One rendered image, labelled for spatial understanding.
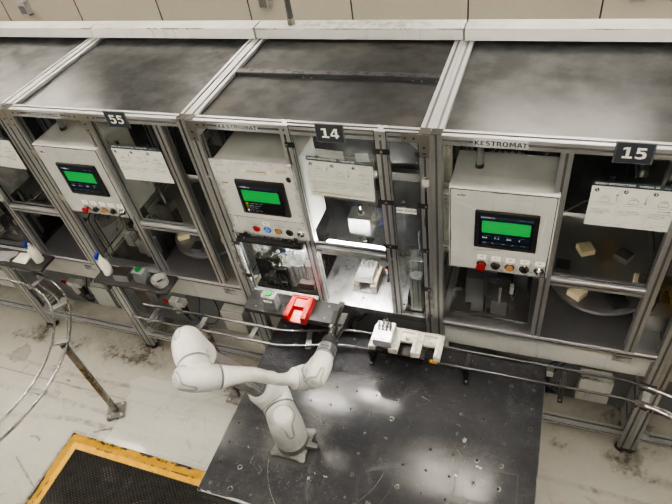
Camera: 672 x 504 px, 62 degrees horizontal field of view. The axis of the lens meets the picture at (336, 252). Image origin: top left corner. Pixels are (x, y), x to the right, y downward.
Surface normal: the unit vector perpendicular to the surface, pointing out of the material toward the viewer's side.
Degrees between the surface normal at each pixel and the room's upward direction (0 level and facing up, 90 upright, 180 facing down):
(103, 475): 0
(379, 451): 0
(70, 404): 0
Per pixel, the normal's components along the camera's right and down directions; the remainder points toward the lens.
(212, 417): -0.14, -0.71
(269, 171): -0.32, 0.69
